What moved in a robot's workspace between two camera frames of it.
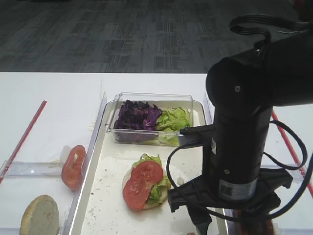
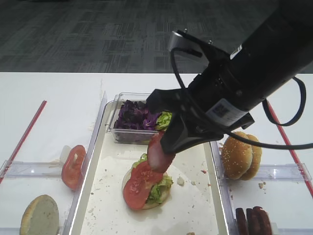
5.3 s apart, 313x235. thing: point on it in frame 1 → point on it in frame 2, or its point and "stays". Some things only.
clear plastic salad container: (150, 118) stays
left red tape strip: (23, 140) stays
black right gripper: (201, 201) → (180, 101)
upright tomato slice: (73, 167) stays
